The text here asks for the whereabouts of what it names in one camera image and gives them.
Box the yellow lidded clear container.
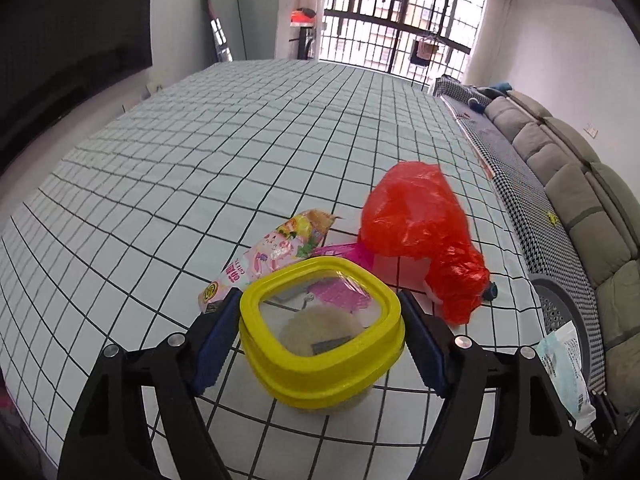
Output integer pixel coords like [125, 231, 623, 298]
[240, 256, 405, 411]

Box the round beige fleece cushion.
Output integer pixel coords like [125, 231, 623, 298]
[279, 306, 364, 356]

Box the red plastic bag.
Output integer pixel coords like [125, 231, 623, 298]
[358, 162, 490, 325]

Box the pink snack wrapper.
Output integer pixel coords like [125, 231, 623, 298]
[198, 209, 338, 312]

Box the grey perforated laundry basket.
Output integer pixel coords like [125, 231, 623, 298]
[529, 273, 606, 392]

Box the houndstooth sofa cover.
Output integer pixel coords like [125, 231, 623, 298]
[433, 75, 606, 396]

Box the checkered white tablecloth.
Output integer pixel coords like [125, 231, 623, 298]
[1, 61, 544, 462]

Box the small yellow toy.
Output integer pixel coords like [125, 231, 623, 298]
[546, 211, 560, 226]

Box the grey sectional sofa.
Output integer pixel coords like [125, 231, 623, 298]
[467, 86, 639, 413]

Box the magenta plastic mesh cone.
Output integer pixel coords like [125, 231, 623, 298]
[307, 243, 374, 312]

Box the black clothes stand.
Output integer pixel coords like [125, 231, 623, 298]
[409, 38, 439, 88]

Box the black television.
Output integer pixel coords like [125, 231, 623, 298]
[1, 0, 152, 167]

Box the window security grille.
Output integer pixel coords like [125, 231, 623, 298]
[317, 0, 485, 84]

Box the leaning floor mirror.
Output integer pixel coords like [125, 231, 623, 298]
[205, 0, 246, 63]

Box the orange bag on shelf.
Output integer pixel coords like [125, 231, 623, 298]
[290, 8, 317, 27]

